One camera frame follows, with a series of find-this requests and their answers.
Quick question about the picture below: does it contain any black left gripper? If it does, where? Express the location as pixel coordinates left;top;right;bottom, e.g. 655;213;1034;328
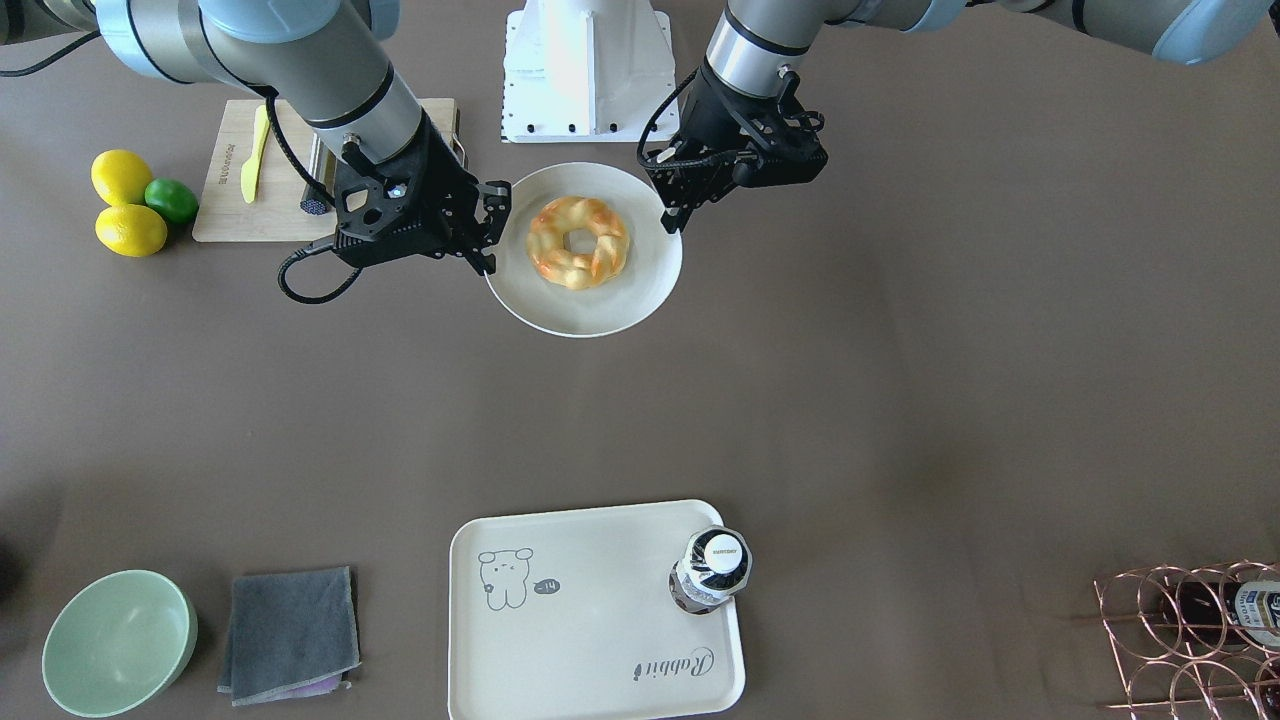
644;61;829;234

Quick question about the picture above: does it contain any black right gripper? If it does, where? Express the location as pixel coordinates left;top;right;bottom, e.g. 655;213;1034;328
333;111;512;277

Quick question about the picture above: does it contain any glazed twisted donut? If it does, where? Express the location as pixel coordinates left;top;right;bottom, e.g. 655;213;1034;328
525;196;631;291

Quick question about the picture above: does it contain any white oval plate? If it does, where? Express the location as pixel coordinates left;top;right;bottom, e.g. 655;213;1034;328
486;161;684;338

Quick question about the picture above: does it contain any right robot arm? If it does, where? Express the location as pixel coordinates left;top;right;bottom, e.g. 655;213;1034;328
1;1;512;275

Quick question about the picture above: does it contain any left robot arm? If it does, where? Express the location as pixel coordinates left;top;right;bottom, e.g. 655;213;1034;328
636;1;1277;233

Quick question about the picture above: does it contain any dark tea bottle on tray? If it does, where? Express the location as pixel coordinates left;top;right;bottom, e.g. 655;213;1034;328
668;525;753;615

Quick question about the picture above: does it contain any cream rabbit tray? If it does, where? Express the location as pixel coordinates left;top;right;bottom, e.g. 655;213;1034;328
447;498;748;719

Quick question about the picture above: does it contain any wooden cutting board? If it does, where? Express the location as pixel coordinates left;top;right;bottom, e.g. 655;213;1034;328
192;97;468;243

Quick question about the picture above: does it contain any yellow plastic knife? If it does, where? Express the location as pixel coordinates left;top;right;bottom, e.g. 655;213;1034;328
239;102;271;204

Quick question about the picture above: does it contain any green lime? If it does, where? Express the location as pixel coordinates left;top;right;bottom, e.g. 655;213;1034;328
143;177;200;225

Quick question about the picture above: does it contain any lower yellow lemon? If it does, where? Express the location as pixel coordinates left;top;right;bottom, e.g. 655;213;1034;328
95;204;168;258

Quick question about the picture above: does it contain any yellow lemon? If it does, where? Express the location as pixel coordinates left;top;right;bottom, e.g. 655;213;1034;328
90;149;154;208
95;204;168;258

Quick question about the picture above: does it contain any upper yellow lemon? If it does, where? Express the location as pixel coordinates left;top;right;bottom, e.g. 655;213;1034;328
90;149;154;208

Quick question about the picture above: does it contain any grey folded cloth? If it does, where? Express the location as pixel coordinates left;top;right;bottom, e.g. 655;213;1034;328
218;566;361;706

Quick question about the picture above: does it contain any green bowl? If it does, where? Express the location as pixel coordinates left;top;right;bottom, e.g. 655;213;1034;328
41;569;198;719

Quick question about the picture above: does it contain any dark bottle in rack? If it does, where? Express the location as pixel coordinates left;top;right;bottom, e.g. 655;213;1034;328
1160;580;1279;651

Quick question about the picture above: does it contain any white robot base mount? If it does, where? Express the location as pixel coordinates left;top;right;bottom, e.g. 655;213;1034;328
500;1;676;143

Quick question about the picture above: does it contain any copper wire bottle rack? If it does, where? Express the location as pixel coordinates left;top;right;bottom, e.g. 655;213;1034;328
1094;561;1277;719

